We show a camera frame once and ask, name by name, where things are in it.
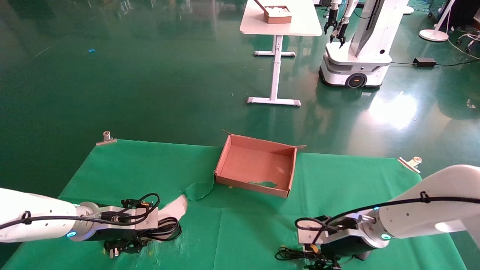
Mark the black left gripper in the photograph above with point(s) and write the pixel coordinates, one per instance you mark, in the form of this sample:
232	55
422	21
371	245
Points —
101	235

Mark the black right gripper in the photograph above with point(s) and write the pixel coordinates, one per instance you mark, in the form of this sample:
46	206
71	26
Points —
345	249

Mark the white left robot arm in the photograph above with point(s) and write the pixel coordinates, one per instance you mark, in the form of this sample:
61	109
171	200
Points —
33	213

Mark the brown open cardboard box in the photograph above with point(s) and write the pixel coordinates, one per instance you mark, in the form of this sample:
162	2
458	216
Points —
255	165

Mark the small brown cardboard box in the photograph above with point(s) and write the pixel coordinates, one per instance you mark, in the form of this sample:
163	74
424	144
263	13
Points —
277	18

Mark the white items in small box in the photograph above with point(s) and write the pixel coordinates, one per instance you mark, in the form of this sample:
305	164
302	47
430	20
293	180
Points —
279	11

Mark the green table cloth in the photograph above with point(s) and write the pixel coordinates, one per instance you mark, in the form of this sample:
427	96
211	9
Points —
337	195

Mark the silver metal table clip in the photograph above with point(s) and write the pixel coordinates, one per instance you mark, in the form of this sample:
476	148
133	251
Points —
410	164
106	138

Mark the white floor scrap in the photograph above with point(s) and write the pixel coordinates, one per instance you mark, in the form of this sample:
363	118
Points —
469	104

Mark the white wheeled background robot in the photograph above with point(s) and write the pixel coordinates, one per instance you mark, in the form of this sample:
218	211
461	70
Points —
363	48

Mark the black floor power brick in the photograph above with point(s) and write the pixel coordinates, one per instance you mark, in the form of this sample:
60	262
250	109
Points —
424	62

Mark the background robot black gripper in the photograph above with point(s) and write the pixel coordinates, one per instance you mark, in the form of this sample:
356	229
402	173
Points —
339	33
330	24

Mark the white height-adjustable table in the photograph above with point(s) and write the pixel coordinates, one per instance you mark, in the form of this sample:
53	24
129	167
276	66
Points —
281	28

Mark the white round-base floor stand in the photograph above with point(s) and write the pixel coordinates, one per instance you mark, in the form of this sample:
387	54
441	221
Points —
433	35

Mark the office chair caster base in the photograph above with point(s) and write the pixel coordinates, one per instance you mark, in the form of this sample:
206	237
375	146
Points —
468	37

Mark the small white round base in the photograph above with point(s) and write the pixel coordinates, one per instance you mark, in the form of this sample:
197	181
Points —
407	9

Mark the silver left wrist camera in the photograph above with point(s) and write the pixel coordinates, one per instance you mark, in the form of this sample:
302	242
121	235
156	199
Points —
148	221

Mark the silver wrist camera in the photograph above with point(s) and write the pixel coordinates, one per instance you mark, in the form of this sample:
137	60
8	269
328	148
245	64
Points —
148	221
309	234

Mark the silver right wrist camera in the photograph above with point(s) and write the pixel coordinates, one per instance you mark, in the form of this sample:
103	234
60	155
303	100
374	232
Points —
309	234

